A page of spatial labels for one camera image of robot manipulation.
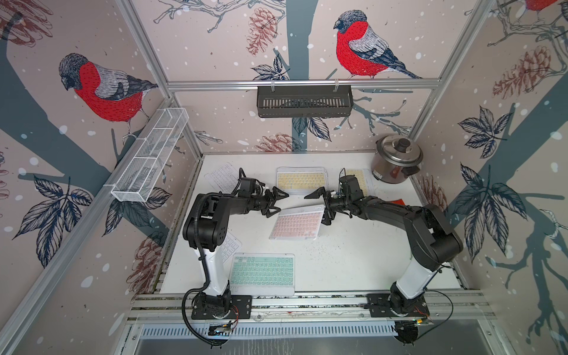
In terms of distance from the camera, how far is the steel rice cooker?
0.97 m

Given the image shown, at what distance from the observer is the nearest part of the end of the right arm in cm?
75

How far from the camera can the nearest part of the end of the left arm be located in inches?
33.4

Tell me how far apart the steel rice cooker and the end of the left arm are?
1.58 feet

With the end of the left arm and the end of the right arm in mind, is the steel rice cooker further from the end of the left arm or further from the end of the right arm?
the end of the left arm
